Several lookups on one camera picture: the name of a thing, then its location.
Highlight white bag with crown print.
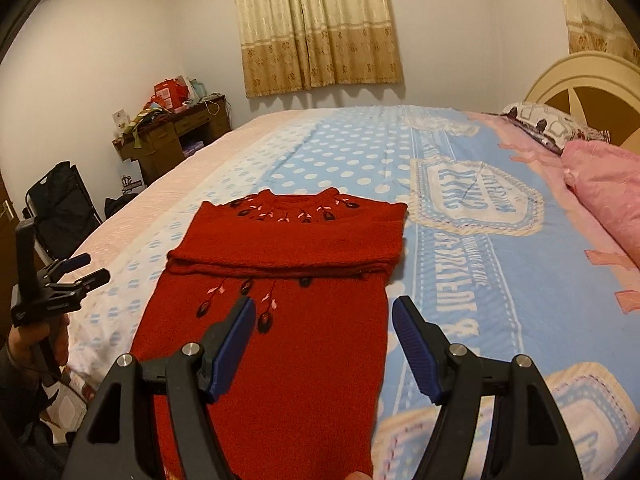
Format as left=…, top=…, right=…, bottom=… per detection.
left=120, top=160, right=146, bottom=193

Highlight brown wooden desk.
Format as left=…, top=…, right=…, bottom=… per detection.
left=112, top=94, right=232, bottom=186

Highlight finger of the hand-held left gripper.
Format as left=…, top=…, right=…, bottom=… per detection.
left=55, top=268, right=111, bottom=295
left=47, top=254, right=92, bottom=278

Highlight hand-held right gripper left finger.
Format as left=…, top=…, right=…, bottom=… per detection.
left=62, top=296, right=256, bottom=480

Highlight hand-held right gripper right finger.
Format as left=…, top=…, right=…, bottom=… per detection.
left=391, top=296, right=583, bottom=480

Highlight red gift bag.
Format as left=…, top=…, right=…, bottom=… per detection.
left=152, top=77, right=190, bottom=113

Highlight person's left forearm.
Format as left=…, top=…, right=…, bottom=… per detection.
left=0, top=345, right=61, bottom=480

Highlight striped colourful cloth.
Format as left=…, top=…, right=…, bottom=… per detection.
left=127, top=102, right=168, bottom=153

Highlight cream wooden bed headboard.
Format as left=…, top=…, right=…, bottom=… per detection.
left=522, top=51, right=640, bottom=148

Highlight black folding chair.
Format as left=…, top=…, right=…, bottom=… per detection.
left=25, top=161, right=103, bottom=258

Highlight wooden door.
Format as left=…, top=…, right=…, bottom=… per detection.
left=0, top=170, right=26, bottom=241

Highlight bed with polka-dot sheet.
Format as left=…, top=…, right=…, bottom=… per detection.
left=65, top=105, right=640, bottom=480

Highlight beige patterned curtain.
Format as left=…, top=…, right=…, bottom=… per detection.
left=552, top=0, right=640, bottom=68
left=232, top=0, right=405, bottom=99

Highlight pink quilt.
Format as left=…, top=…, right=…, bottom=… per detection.
left=560, top=140, right=640, bottom=261

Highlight red embroidered sweater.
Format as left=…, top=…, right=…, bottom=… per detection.
left=129, top=187, right=408, bottom=480

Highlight black backpack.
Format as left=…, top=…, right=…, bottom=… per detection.
left=104, top=194, right=133, bottom=218

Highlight person's left hand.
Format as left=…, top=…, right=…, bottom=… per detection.
left=6, top=316, right=71, bottom=378

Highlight patterned pillow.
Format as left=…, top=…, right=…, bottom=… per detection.
left=501, top=102, right=612, bottom=156

